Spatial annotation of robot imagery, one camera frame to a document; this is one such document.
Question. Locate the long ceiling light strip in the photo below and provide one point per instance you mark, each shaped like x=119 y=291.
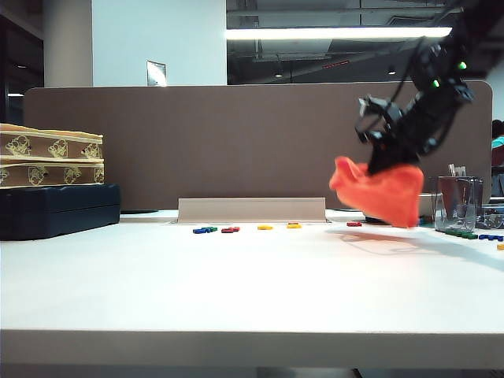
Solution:
x=334 y=33

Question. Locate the clear plastic box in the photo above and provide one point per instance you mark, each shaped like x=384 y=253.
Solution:
x=492 y=216

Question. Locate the person with black hair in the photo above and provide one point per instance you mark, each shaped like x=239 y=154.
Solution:
x=499 y=141

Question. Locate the red led sign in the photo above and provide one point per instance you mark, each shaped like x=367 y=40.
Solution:
x=335 y=64

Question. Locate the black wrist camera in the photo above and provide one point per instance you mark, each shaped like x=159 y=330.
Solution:
x=390 y=112

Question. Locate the white round pillar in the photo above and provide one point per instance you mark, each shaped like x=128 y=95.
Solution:
x=67 y=39

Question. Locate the brown desk divider panel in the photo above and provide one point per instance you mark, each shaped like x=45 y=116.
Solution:
x=236 y=145

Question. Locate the dark navy plastic case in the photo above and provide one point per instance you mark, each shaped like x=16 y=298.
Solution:
x=59 y=212

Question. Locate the white pens bundle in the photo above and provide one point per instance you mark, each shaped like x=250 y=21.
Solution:
x=457 y=170

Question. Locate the yellow patterned flat box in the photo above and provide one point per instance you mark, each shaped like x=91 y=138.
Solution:
x=51 y=145
x=51 y=173

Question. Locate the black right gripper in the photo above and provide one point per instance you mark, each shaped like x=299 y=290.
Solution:
x=405 y=138

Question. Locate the silver wall plaque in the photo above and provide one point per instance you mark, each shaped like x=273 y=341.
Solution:
x=156 y=73

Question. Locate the clear glass pitcher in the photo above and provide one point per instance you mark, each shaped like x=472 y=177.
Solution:
x=453 y=208

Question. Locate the orange microfibre cloth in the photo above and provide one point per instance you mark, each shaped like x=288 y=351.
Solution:
x=393 y=197

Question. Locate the red letter magnet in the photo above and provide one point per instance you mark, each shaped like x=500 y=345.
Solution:
x=230 y=229

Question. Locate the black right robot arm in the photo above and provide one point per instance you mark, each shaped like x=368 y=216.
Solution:
x=480 y=39

